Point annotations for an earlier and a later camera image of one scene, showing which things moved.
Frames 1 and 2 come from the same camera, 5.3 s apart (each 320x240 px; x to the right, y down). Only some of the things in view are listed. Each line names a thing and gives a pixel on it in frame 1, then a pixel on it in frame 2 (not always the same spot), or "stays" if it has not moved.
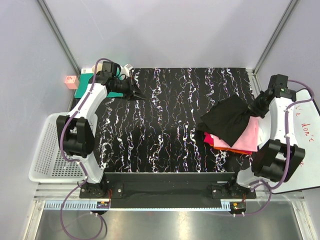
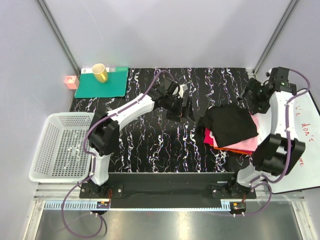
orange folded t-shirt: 239,151 stays
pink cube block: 71,82 stays
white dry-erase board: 307,123 stays
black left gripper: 131,94 to 181,112
